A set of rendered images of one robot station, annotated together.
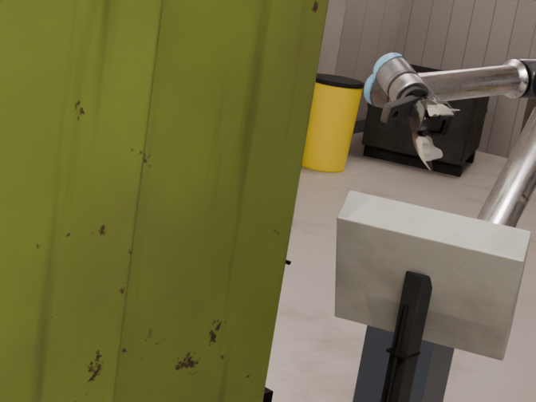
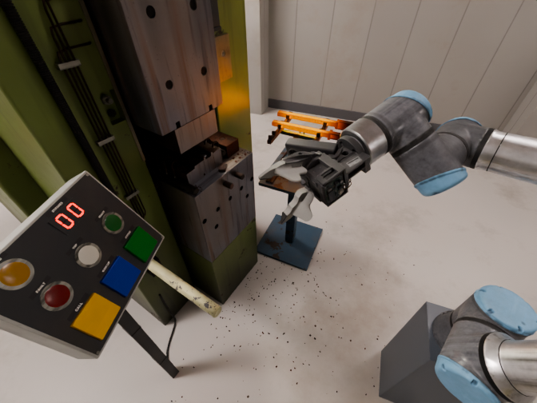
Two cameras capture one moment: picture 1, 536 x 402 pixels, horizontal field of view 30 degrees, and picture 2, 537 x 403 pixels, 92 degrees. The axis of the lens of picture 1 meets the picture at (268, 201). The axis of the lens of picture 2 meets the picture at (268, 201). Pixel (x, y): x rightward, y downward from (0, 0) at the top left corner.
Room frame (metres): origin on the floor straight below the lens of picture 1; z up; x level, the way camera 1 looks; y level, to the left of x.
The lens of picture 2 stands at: (2.20, -0.74, 1.60)
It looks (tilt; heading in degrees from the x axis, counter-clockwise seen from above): 44 degrees down; 82
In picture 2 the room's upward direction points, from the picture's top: straight up
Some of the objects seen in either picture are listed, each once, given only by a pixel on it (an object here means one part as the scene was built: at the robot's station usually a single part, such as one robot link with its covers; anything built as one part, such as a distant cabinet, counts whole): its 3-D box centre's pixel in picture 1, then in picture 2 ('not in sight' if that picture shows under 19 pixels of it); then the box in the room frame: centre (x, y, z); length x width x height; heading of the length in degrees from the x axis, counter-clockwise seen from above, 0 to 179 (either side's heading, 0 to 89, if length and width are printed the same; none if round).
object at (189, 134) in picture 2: not in sight; (160, 116); (1.92, 0.31, 1.12); 0.42 x 0.20 x 0.10; 138
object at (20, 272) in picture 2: not in sight; (14, 273); (1.77, -0.41, 1.16); 0.05 x 0.03 x 0.04; 48
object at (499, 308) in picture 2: not in sight; (491, 319); (2.92, -0.51, 0.79); 0.17 x 0.15 x 0.18; 36
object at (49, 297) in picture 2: not in sight; (57, 295); (1.81, -0.42, 1.09); 0.05 x 0.03 x 0.04; 48
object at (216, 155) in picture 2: not in sight; (170, 150); (1.92, 0.31, 0.96); 0.42 x 0.20 x 0.09; 138
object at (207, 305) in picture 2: not in sight; (177, 283); (1.91, -0.15, 0.62); 0.44 x 0.05 x 0.05; 138
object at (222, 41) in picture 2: not in sight; (222, 58); (2.18, 0.49, 1.27); 0.09 x 0.02 x 0.17; 48
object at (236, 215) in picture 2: not in sight; (190, 188); (1.94, 0.36, 0.69); 0.56 x 0.38 x 0.45; 138
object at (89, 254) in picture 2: not in sight; (88, 255); (1.84, -0.33, 1.09); 0.05 x 0.03 x 0.04; 48
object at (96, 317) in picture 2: not in sight; (96, 316); (1.85, -0.44, 1.01); 0.07 x 0.05 x 0.07; 73
